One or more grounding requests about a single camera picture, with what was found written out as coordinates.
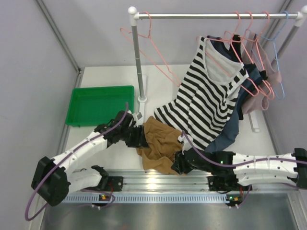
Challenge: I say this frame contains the green plastic tray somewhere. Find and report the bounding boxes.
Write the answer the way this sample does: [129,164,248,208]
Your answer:
[65,85,134,127]

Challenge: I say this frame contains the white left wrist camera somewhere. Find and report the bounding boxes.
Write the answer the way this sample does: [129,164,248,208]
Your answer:
[128,110,144,127]

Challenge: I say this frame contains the dusty pink tank top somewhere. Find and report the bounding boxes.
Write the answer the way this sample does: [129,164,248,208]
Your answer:
[241,32,282,115]

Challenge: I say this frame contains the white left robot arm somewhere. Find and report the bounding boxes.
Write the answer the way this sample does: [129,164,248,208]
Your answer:
[31,111,149,207]

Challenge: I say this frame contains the black white striped tank top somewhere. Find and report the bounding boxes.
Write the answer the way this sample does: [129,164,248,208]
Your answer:
[154,37,249,150]

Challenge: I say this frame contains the pink hanger with navy top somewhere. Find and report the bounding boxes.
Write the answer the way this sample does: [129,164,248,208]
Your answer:
[224,11,272,96]

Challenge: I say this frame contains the light blue wire hanger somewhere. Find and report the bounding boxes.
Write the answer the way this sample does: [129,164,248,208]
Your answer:
[255,11,289,100]

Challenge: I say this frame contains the navy blue tank top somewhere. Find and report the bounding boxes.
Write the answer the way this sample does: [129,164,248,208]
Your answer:
[205,36,262,152]

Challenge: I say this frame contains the metal clothes rack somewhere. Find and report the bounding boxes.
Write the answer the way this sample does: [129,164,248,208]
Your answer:
[127,6,307,133]

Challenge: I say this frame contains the tan tank top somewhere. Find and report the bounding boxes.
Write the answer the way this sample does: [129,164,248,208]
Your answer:
[136,116,182,175]

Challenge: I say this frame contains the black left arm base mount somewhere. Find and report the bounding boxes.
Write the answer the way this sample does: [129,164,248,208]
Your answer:
[83,176,124,192]

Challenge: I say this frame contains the pink hanger with striped top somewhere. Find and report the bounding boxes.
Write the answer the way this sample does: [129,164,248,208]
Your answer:
[209,11,259,97]

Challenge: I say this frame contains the pink wire hanger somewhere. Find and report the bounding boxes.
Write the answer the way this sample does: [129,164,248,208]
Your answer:
[119,11,182,87]

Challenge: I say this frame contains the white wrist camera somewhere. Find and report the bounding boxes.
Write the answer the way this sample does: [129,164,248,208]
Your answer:
[128,110,144,127]
[177,136,192,152]

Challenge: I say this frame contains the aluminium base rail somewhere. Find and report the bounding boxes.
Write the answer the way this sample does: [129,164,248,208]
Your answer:
[38,169,298,204]

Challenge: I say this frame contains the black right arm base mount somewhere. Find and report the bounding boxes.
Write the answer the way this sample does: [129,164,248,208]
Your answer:
[207,175,240,193]

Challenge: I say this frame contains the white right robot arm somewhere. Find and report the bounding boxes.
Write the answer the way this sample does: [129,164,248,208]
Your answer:
[171,148,307,190]

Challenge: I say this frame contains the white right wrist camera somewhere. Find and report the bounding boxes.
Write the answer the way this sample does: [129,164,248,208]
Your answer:
[177,136,192,152]

